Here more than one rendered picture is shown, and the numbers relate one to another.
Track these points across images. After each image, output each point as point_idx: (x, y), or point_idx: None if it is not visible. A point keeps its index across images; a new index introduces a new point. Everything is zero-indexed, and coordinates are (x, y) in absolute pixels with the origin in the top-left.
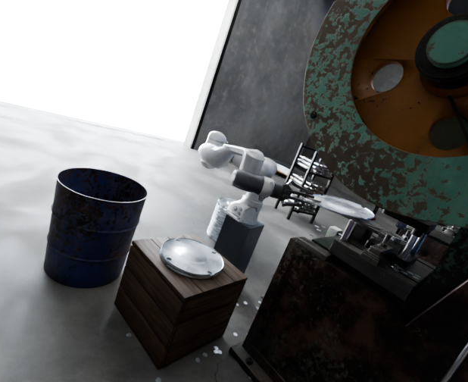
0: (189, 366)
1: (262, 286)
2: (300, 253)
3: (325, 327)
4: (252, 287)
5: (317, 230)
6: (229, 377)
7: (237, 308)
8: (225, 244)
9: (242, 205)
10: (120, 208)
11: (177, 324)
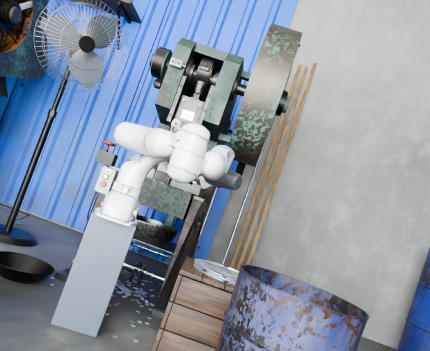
0: None
1: (32, 292)
2: (200, 208)
3: (191, 239)
4: (50, 300)
5: (164, 183)
6: None
7: (113, 315)
8: (122, 264)
9: (137, 201)
10: (290, 286)
11: None
